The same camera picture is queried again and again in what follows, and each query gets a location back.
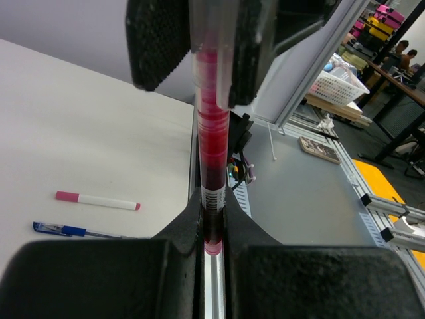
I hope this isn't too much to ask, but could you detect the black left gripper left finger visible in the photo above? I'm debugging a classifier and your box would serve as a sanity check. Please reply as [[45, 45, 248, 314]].
[[1, 189, 203, 318]]

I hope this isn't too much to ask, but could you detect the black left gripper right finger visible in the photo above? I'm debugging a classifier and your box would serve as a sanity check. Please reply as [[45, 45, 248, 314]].
[[223, 188, 424, 318]]

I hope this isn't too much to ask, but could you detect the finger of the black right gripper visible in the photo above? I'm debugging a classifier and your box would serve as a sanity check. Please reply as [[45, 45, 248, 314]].
[[228, 0, 340, 108], [125, 0, 190, 92]]

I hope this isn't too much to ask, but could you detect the clear red pen cap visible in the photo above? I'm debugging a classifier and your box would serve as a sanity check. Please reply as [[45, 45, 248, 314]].
[[189, 1, 240, 110]]

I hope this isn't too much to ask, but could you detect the red pink pen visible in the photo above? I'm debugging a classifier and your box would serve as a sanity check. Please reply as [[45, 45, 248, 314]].
[[195, 29, 233, 257]]

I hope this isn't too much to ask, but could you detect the blue ballpoint pen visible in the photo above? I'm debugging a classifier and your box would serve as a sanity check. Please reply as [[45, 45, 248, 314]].
[[33, 221, 142, 239]]

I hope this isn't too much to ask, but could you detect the white acrylic marker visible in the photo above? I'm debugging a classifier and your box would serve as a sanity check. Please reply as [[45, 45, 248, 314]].
[[55, 191, 141, 211]]

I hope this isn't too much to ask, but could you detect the pink marker cap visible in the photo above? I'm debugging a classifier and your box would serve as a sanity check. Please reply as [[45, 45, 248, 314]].
[[55, 191, 80, 203]]

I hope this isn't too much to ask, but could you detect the white plastic basket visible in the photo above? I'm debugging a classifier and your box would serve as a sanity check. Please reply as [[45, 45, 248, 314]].
[[308, 66, 369, 106]]

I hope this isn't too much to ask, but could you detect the yellow mat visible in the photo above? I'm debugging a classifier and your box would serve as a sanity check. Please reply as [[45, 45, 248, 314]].
[[354, 160, 424, 253]]

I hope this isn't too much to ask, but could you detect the right aluminium frame post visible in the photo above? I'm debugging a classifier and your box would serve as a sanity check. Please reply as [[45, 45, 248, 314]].
[[274, 1, 369, 126]]

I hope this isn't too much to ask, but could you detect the white slotted cable duct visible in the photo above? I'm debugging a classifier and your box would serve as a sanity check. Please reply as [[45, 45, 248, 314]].
[[233, 182, 252, 217]]

